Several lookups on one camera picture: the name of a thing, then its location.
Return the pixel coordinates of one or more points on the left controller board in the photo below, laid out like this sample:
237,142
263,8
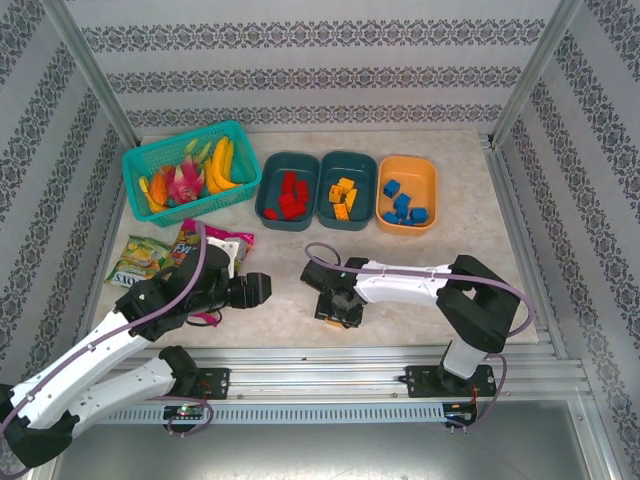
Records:
185,411

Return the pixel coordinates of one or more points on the left aluminium side rail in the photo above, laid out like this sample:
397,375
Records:
111,225

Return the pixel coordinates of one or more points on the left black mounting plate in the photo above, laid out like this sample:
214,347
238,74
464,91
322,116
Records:
217,382

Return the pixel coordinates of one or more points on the pink dragon fruit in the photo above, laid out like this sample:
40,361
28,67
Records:
186,182

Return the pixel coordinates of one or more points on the orange striped fruit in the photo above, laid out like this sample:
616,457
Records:
159,187

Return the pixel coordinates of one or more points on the teal plastic basket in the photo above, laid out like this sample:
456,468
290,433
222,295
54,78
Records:
150,215

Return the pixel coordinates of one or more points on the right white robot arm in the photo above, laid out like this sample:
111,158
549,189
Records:
400,287

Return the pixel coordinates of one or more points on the red arched lego piece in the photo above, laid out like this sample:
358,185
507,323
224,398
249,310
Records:
270,214

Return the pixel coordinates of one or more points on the large red lego plate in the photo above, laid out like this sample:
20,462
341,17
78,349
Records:
290,206

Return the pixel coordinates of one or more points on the small yellow curved fruit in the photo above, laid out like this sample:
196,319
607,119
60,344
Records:
152,206

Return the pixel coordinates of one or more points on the aluminium side rail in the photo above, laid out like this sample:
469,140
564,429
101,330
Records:
111,225
510,200

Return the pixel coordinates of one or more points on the teal plastic container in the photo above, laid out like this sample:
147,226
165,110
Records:
362,170
272,175

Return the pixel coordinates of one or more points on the colourful pink candy bag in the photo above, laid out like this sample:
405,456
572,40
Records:
187,240

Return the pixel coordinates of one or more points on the yellow banana bunch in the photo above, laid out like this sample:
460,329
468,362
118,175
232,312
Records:
220,170

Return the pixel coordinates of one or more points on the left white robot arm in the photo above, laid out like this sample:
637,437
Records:
75,365

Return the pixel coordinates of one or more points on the aluminium front rail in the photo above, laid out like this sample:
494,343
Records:
310,380

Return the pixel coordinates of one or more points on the orange plastic container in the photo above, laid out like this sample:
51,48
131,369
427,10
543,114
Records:
417,175

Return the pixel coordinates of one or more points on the right controller board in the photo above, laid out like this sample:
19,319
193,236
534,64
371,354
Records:
460,412

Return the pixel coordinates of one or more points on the aluminium frame post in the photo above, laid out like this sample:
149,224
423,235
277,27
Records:
539,65
88,65

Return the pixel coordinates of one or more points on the right aluminium frame post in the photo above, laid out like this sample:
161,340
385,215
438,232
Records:
539,65

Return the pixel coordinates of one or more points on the green yellow snack packet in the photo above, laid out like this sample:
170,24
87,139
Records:
135,260

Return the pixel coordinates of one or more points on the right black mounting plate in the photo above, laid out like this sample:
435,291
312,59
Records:
420,382

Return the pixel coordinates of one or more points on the black mounting plate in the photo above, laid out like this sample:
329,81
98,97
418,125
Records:
217,382
420,382

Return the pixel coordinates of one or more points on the left aluminium frame post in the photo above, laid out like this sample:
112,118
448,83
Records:
88,65

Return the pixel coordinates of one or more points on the controller board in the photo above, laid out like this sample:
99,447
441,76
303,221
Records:
460,412
185,411

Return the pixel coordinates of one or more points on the right aluminium side rail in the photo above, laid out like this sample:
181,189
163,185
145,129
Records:
510,200

